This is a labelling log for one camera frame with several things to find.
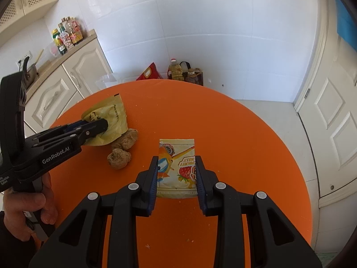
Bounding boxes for yellow green snack pouch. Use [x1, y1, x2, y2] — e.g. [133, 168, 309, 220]
[81, 94, 128, 147]

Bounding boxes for brown lump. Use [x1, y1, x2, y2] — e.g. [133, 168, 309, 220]
[111, 128, 139, 151]
[107, 148, 131, 170]

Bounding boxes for strawberry milk pouch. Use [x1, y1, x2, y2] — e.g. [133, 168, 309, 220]
[157, 138, 197, 199]

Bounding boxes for person's left hand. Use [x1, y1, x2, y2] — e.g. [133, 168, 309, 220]
[3, 172, 58, 241]

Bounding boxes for cream base cabinets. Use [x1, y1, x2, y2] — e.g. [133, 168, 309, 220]
[24, 30, 112, 137]

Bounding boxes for white plastic bag on floor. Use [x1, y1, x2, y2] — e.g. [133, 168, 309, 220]
[95, 73, 135, 90]

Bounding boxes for yellow green bottle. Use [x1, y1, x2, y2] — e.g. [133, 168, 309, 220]
[52, 28, 67, 55]

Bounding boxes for dark sauce bottle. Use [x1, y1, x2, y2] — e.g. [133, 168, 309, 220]
[58, 23, 74, 50]

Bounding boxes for red bag on floor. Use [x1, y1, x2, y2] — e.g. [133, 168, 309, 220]
[136, 62, 163, 80]

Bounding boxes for red label oil bottle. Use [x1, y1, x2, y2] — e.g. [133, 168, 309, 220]
[66, 16, 83, 45]

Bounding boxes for orange round table cover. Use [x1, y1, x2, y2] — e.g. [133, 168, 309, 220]
[31, 79, 313, 268]

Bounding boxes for cooking oil jug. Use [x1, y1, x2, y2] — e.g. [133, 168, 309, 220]
[167, 58, 185, 81]

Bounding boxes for dark basket with jars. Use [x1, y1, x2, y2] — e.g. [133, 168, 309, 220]
[179, 61, 204, 86]

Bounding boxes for white door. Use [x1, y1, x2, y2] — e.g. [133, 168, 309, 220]
[298, 0, 356, 207]

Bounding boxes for blue apron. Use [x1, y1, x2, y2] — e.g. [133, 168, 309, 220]
[335, 0, 357, 51]

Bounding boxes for steel wok with handle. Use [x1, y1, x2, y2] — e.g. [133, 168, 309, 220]
[22, 56, 37, 89]

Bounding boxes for wall power socket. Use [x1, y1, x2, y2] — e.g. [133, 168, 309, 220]
[16, 51, 33, 68]

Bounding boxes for cream wall cabinet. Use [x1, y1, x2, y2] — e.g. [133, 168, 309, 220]
[1, 0, 58, 45]

